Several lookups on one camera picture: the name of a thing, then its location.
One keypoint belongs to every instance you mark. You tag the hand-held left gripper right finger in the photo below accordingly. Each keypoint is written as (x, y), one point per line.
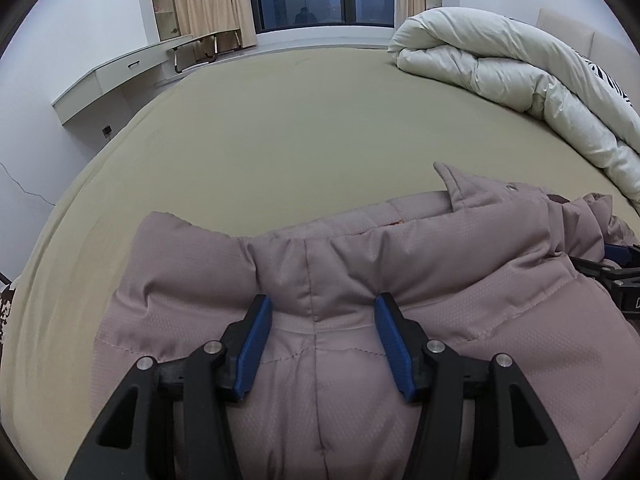
(395, 350)

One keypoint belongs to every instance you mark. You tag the beige padded headboard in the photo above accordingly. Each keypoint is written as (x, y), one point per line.
(600, 47)

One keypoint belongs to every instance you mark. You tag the white duvet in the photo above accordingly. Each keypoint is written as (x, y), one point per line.
(500, 60)

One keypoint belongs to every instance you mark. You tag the tall open bookshelf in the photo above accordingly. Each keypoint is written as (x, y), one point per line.
(165, 5)

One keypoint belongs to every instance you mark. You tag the bed with olive sheet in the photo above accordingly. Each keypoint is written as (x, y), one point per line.
(300, 125)

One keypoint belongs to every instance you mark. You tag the white wall desk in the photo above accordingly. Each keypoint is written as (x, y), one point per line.
(110, 72)

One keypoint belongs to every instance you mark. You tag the zebra striped pillow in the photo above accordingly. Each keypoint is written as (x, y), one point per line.
(612, 82)

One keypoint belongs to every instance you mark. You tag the brown white patterned cushion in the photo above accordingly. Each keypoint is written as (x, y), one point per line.
(5, 315)

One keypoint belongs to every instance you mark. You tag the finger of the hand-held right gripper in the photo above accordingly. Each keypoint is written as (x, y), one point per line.
(617, 252)

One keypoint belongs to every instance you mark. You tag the wide beige curtain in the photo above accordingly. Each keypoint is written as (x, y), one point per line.
(210, 0)

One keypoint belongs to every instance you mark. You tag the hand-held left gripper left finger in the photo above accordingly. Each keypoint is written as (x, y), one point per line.
(252, 350)

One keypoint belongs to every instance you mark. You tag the black frame chair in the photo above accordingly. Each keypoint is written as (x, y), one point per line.
(195, 52)

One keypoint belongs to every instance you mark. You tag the mauve hooded puffer coat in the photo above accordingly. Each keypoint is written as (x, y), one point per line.
(350, 260)

